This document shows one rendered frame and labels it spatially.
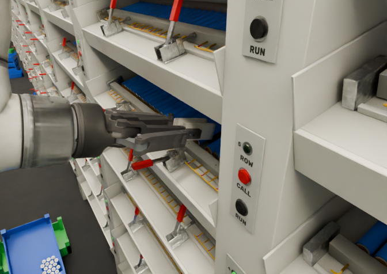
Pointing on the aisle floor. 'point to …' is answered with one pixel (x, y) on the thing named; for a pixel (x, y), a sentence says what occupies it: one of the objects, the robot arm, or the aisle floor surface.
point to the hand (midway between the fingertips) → (193, 129)
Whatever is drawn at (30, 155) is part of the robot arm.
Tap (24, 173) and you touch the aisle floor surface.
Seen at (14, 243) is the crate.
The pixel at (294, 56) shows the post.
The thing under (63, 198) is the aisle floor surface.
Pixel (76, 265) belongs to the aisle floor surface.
